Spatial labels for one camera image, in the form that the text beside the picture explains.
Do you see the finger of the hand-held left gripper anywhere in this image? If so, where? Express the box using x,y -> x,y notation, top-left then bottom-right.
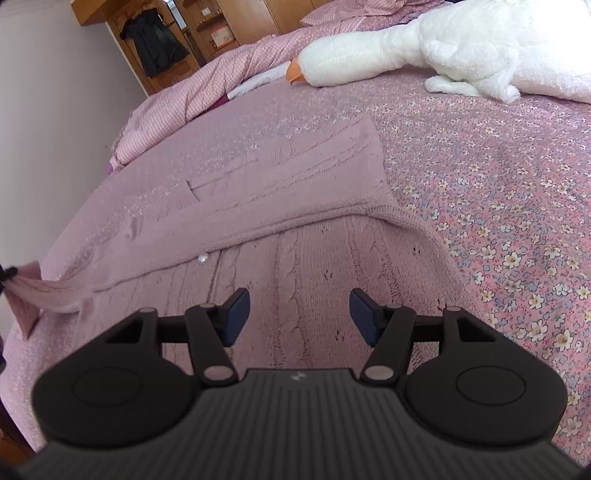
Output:
0,264 -> 19,296

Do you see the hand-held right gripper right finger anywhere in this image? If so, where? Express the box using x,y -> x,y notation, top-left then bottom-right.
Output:
349,288 -> 498,385

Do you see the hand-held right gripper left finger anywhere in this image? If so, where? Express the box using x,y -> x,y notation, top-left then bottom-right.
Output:
104,288 -> 252,386

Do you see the pink knit sweater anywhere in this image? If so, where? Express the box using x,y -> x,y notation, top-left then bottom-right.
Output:
4,113 -> 485,370

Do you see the pink floral bed sheet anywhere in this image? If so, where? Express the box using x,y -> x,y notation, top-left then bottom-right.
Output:
0,69 -> 591,462

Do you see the pink checked duvet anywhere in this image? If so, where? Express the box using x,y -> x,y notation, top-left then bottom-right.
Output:
108,23 -> 333,174

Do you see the white and magenta cloth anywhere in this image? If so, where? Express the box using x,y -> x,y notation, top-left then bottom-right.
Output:
225,64 -> 289,100

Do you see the dark hanging jacket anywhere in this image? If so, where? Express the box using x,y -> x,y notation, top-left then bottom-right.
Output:
119,8 -> 191,79

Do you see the cardboard box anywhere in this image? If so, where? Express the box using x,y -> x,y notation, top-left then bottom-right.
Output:
209,23 -> 241,49

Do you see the white goose plush toy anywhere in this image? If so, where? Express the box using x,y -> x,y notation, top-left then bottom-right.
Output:
285,0 -> 591,104

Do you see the wooden wardrobe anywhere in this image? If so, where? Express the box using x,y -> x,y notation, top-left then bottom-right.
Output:
71,0 -> 333,97

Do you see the pink checked pillow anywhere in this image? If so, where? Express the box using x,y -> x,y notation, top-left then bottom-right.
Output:
300,0 -> 444,28

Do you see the wooden bed frame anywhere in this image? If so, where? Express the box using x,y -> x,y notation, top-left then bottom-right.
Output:
0,406 -> 33,467

